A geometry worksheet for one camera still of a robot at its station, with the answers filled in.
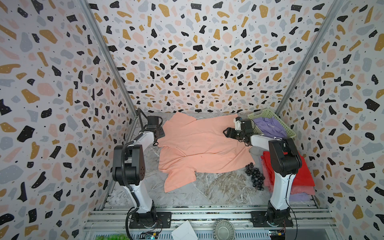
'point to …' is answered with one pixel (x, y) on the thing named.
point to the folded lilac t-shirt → (300, 197)
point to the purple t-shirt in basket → (270, 126)
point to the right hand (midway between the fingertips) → (226, 127)
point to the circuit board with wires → (148, 235)
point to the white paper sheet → (185, 231)
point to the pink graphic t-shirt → (187, 146)
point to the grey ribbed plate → (224, 229)
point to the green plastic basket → (289, 132)
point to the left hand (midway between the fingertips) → (158, 129)
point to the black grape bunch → (257, 178)
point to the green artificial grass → (114, 237)
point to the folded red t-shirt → (302, 178)
